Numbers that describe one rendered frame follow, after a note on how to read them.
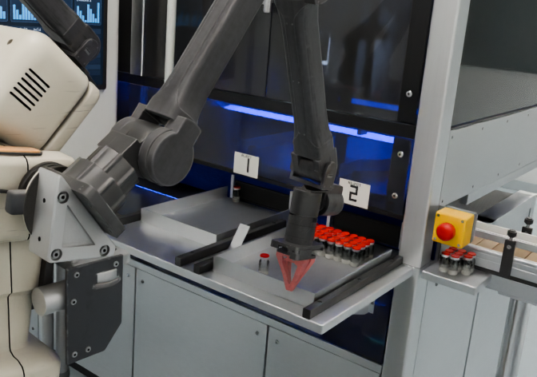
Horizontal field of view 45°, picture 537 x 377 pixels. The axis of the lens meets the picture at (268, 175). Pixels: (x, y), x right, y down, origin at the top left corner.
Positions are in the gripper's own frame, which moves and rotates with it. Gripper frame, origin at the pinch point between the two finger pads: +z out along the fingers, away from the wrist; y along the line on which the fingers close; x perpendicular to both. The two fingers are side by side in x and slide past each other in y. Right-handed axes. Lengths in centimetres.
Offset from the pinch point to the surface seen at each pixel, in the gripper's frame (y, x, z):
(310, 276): 13.7, 3.5, 0.5
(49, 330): 24, 99, 48
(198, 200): 32, 54, -5
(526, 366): 193, -12, 57
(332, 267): 21.9, 3.0, -1.0
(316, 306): -0.9, -7.2, 1.6
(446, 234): 30.6, -18.5, -13.8
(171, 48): 22, 65, -46
